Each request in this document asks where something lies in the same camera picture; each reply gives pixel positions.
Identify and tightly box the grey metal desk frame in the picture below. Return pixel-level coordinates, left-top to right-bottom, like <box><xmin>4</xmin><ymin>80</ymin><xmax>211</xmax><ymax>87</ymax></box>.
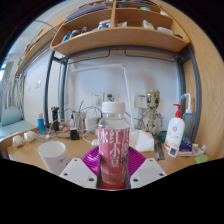
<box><xmin>43</xmin><ymin>44</ymin><xmax>203</xmax><ymax>143</ymax></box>

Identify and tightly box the pink and white packet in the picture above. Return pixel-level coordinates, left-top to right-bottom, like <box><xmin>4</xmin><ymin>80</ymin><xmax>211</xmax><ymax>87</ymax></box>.
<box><xmin>178</xmin><ymin>144</ymin><xmax>207</xmax><ymax>158</ymax></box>

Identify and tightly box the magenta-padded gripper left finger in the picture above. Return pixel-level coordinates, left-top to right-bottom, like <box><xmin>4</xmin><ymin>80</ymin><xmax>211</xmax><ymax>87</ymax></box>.
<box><xmin>59</xmin><ymin>145</ymin><xmax>101</xmax><ymax>190</ymax></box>

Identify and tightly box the small blue box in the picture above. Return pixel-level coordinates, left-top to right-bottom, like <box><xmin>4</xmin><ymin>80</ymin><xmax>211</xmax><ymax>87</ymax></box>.
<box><xmin>179</xmin><ymin>139</ymin><xmax>193</xmax><ymax>153</ymax></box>

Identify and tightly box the wooden wall shelf unit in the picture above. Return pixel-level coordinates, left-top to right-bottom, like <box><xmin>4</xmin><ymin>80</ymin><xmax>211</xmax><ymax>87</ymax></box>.
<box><xmin>49</xmin><ymin>0</ymin><xmax>191</xmax><ymax>56</ymax></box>

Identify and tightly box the small round white object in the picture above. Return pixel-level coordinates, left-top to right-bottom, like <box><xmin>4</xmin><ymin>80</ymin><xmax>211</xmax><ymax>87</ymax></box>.
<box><xmin>12</xmin><ymin>134</ymin><xmax>26</xmax><ymax>148</ymax></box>
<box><xmin>23</xmin><ymin>130</ymin><xmax>37</xmax><ymax>143</ymax></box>

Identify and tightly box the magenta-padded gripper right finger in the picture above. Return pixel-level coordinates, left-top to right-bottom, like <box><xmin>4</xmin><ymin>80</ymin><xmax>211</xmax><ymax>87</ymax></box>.
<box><xmin>128</xmin><ymin>146</ymin><xmax>167</xmax><ymax>189</ymax></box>

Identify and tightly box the black upright device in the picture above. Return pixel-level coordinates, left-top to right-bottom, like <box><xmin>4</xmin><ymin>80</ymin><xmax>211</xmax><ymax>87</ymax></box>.
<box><xmin>50</xmin><ymin>106</ymin><xmax>61</xmax><ymax>132</ymax></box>

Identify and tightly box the teal pillow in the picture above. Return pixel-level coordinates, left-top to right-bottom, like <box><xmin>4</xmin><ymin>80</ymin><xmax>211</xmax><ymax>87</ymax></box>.
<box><xmin>0</xmin><ymin>106</ymin><xmax>24</xmax><ymax>128</ymax></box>

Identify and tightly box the white pump bottle red top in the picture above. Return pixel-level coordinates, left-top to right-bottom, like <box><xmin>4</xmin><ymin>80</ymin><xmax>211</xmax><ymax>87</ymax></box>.
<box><xmin>164</xmin><ymin>103</ymin><xmax>186</xmax><ymax>151</ymax></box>

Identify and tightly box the wooden wardrobe cabinet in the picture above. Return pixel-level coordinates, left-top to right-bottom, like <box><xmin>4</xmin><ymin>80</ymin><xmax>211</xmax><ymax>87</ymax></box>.
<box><xmin>159</xmin><ymin>0</ymin><xmax>224</xmax><ymax>158</ymax></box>

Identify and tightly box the small white desk clock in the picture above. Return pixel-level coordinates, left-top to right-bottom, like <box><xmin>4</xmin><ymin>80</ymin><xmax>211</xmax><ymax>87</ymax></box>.
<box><xmin>167</xmin><ymin>145</ymin><xmax>180</xmax><ymax>158</ymax></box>

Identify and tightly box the brown tree creature figurine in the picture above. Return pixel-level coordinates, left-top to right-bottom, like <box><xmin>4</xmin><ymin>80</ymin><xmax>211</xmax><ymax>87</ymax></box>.
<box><xmin>138</xmin><ymin>89</ymin><xmax>164</xmax><ymax>136</ymax></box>

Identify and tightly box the clear pen cup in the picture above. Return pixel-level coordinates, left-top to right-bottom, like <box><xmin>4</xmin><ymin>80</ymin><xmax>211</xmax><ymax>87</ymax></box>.
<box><xmin>73</xmin><ymin>111</ymin><xmax>87</xmax><ymax>134</ymax></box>

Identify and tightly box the white tissue pack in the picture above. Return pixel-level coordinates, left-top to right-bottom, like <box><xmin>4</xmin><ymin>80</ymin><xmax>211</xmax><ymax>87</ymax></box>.
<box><xmin>129</xmin><ymin>129</ymin><xmax>155</xmax><ymax>153</ymax></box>

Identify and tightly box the clear blue spray bottle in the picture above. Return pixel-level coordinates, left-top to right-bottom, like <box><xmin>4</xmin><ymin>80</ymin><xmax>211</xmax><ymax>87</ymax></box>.
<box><xmin>180</xmin><ymin>93</ymin><xmax>195</xmax><ymax>143</ymax></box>

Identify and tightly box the black charger block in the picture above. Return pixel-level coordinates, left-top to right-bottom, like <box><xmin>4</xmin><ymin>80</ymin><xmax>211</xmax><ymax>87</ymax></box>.
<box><xmin>69</xmin><ymin>128</ymin><xmax>80</xmax><ymax>141</ymax></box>

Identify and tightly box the white power adapter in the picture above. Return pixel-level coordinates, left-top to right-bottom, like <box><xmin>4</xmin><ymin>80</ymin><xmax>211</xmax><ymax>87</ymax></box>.
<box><xmin>84</xmin><ymin>117</ymin><xmax>100</xmax><ymax>132</ymax></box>

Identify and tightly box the white paper cup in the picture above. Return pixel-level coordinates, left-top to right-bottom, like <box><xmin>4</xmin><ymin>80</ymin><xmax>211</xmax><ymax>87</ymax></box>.
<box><xmin>37</xmin><ymin>140</ymin><xmax>70</xmax><ymax>176</ymax></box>

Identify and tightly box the small blue bottle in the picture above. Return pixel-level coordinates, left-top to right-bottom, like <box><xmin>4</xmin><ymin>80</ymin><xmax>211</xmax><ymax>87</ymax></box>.
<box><xmin>36</xmin><ymin>112</ymin><xmax>46</xmax><ymax>134</ymax></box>

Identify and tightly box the clear bottle with pink label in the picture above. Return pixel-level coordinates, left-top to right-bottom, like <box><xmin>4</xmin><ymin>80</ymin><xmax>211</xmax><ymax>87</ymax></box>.
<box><xmin>97</xmin><ymin>101</ymin><xmax>131</xmax><ymax>191</ymax></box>

